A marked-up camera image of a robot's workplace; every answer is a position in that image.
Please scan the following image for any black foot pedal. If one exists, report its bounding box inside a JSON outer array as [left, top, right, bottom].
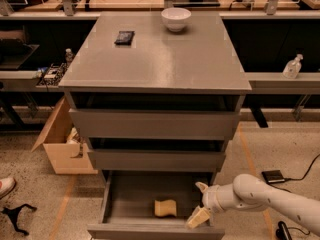
[[262, 170, 285, 184]]

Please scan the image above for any grey bottom drawer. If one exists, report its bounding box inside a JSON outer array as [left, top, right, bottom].
[[87, 171, 224, 240]]

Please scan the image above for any grey drawer cabinet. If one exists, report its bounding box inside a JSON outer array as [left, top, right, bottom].
[[58, 11, 252, 240]]

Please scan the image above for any grey drawer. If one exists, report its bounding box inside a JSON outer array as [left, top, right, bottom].
[[87, 171, 224, 240], [88, 150, 226, 172], [69, 109, 239, 140]]

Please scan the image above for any black floor cable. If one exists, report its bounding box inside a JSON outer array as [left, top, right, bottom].
[[269, 153, 320, 236]]

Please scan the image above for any black chair base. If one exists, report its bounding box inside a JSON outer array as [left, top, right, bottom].
[[1, 203, 37, 236]]

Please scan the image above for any open cardboard box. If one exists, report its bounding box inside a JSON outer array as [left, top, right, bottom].
[[31, 97, 98, 174]]

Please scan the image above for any yellow sponge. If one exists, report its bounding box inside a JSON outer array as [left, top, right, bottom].
[[154, 199, 177, 217]]

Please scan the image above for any black device on floor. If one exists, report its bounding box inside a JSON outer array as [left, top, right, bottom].
[[276, 221, 292, 240]]

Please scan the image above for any white ceramic bowl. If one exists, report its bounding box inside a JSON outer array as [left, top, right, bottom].
[[161, 7, 191, 32]]

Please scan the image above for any grey top drawer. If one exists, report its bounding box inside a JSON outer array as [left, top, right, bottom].
[[69, 109, 239, 140]]

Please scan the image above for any white red shoe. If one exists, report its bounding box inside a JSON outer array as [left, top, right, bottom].
[[0, 177, 16, 198]]

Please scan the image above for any clear sanitizer pump bottle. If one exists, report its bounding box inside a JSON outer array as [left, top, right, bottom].
[[282, 54, 303, 79]]

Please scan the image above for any grey middle drawer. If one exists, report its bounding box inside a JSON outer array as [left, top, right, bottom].
[[88, 150, 226, 172]]

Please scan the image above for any patterned black tray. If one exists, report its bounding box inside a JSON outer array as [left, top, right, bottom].
[[37, 63, 67, 86]]

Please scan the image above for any small plastic bottle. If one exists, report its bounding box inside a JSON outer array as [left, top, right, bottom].
[[65, 48, 74, 65]]

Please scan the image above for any dark blue snack packet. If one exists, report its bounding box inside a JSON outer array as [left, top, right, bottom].
[[114, 31, 135, 45]]

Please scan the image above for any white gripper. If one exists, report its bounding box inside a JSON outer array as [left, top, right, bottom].
[[186, 182, 221, 229]]

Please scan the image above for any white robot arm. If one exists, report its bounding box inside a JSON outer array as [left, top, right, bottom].
[[186, 174, 320, 236]]

